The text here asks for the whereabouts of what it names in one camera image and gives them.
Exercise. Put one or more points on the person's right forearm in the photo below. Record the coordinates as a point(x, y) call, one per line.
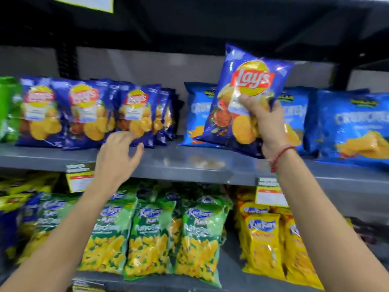
point(322, 228)

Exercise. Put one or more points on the person's right thumb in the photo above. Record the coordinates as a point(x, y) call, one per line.
point(250, 103)

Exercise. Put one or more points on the person's left forearm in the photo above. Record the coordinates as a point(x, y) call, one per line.
point(57, 237)

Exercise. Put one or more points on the bright green chip bag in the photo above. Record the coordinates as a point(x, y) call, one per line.
point(8, 109)

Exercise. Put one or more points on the yellow bordered white sign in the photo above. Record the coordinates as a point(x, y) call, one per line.
point(88, 3)

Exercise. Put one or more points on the black metal shelf board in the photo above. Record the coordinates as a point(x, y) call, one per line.
point(194, 24)

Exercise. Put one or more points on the person's left hand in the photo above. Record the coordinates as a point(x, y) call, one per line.
point(114, 161)

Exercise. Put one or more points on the black shelf upright post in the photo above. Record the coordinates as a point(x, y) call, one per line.
point(342, 76)
point(67, 62)

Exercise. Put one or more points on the light blue chip bag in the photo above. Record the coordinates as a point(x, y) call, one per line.
point(352, 127)
point(197, 112)
point(296, 112)

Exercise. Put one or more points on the person's right hand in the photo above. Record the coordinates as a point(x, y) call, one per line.
point(270, 130)

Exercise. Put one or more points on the blue and yellow snack packet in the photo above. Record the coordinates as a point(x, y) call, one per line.
point(12, 228)

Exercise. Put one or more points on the row of yellow snack packets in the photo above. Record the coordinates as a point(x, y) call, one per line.
point(267, 243)

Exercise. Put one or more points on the row of dark blue packets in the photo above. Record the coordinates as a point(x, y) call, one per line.
point(88, 112)

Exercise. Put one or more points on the person's left thumb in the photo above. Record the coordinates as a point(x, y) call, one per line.
point(137, 154)

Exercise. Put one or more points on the row of green snack packets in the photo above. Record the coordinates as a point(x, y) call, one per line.
point(149, 240)

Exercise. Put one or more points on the pile of yellow crisp packets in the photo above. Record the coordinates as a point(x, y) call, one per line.
point(24, 185)

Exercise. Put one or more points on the dark blue chip bag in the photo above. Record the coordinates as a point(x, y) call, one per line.
point(234, 97)

